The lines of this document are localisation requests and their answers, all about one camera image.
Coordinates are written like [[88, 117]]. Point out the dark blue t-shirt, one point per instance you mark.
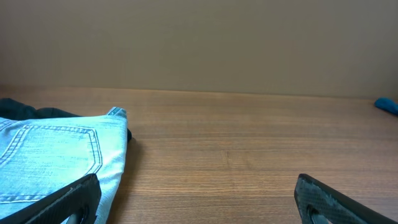
[[387, 104]]

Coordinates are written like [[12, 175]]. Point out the folded black garment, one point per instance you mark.
[[16, 111]]

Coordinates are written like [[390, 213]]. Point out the folded light blue jeans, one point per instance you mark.
[[40, 156]]

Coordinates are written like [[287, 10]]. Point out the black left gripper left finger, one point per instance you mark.
[[75, 203]]

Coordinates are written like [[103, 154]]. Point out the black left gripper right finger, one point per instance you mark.
[[319, 203]]

